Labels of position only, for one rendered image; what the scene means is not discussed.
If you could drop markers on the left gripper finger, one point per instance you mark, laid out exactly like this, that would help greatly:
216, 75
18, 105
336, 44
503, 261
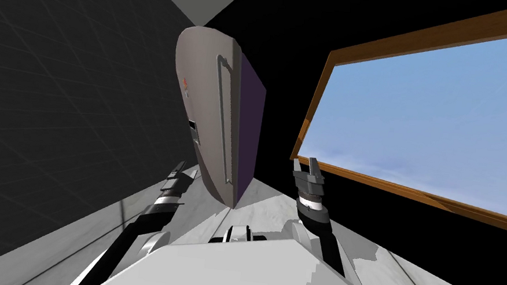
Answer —
180, 167

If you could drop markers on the wooden framed window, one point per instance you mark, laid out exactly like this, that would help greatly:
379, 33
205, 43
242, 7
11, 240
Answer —
423, 117

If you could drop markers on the grey and purple fridge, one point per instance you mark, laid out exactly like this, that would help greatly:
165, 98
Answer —
248, 128

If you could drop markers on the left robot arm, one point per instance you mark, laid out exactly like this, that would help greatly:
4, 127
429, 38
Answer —
132, 238

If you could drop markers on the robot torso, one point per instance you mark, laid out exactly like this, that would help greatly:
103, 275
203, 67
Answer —
231, 275

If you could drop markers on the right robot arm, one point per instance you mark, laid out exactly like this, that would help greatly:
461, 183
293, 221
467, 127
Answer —
320, 223

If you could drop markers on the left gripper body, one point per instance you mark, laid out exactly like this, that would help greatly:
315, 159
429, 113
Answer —
178, 182

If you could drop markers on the grey fridge door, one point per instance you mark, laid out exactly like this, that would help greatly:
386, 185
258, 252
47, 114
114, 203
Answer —
203, 86

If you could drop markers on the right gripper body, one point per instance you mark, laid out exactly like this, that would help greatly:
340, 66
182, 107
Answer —
309, 183

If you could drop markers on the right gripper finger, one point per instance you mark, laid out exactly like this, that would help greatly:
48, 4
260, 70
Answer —
314, 167
297, 166

